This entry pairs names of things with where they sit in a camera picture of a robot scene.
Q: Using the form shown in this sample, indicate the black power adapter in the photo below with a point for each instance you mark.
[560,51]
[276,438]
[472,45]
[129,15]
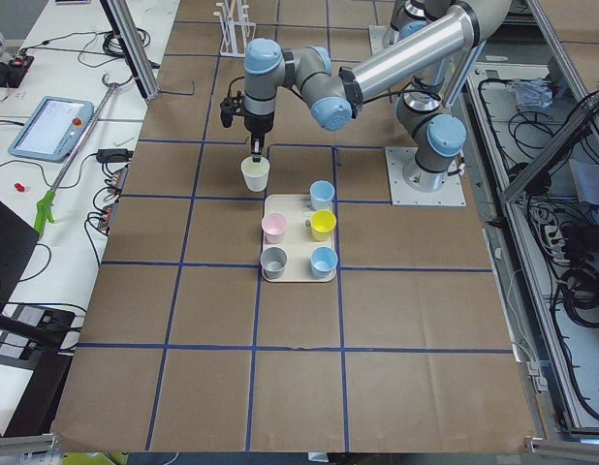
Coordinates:
[113,155]

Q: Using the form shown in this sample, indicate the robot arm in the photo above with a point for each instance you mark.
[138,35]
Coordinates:
[419,52]

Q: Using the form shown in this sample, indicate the white wire cup rack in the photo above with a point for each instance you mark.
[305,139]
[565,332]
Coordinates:
[236,27]

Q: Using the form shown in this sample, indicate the teach pendant tablet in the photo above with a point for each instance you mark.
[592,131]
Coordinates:
[53,129]

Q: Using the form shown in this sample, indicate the cream plastic tray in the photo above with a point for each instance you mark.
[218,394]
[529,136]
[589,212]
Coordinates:
[298,242]

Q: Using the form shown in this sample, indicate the pale green plastic cup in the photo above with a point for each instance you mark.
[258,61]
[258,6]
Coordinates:
[256,175]

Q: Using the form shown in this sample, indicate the aluminium frame post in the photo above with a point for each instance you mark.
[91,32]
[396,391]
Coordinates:
[125,30]

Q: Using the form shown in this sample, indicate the green handled reacher grabber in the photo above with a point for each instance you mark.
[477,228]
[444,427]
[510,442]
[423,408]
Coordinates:
[44,205]

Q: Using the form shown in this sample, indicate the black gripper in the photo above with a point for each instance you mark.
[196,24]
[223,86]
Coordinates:
[257,125]

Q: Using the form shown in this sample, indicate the pink plastic cup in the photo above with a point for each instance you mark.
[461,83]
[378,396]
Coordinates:
[274,226]

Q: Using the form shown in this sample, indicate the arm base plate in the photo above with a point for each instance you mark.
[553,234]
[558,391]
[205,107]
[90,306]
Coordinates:
[381,37]
[410,185]

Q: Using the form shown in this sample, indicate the grey plastic cup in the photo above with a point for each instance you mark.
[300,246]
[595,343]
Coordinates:
[273,262]

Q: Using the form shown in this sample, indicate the yellow plastic cup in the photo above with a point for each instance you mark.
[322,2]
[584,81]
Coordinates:
[322,225]

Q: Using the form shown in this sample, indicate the light blue cup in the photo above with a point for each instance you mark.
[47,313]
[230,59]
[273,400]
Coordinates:
[321,195]
[323,262]

